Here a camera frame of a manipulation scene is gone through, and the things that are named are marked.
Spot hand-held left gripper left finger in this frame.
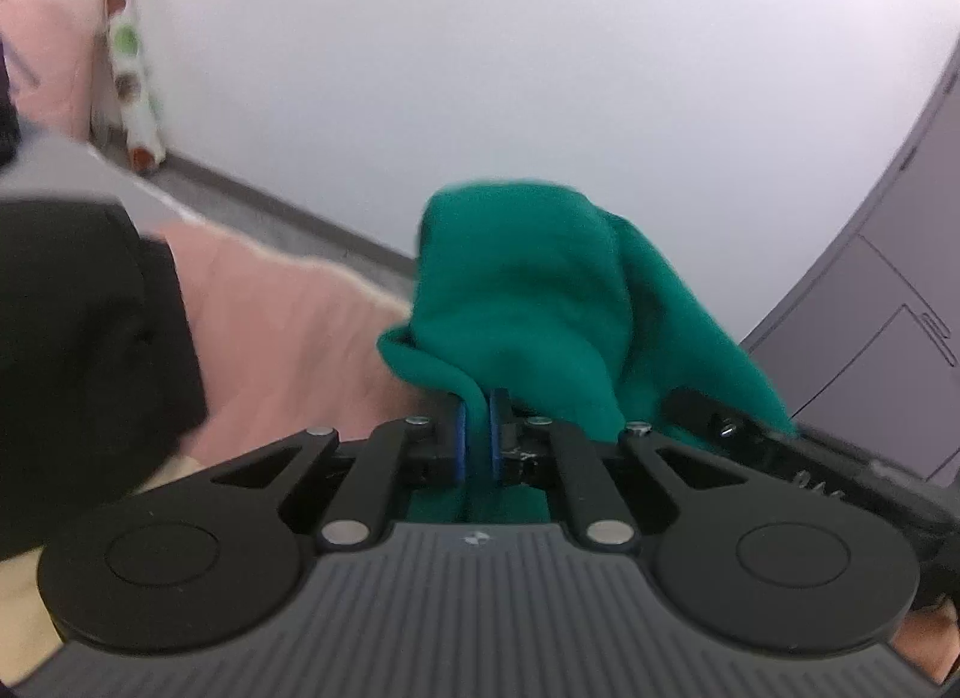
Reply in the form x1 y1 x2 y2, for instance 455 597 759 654
214 402 470 549

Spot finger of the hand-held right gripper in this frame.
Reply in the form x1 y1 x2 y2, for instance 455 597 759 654
666 387 802 475

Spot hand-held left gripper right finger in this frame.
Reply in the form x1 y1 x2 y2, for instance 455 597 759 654
487 390 751 553

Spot green hooded sweatshirt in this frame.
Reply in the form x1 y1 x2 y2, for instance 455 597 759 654
375 179 800 525

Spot grey wardrobe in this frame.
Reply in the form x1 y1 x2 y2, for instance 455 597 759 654
739 38 960 485

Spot pink grey cream bed sheet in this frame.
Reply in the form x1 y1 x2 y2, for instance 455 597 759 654
0 135 421 669

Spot black clothing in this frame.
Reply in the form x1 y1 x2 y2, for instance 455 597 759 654
0 195 209 564

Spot polka dot cloth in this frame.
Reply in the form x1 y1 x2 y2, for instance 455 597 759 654
90 0 170 178

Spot pink quilt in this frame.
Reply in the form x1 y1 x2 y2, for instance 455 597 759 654
0 0 113 144

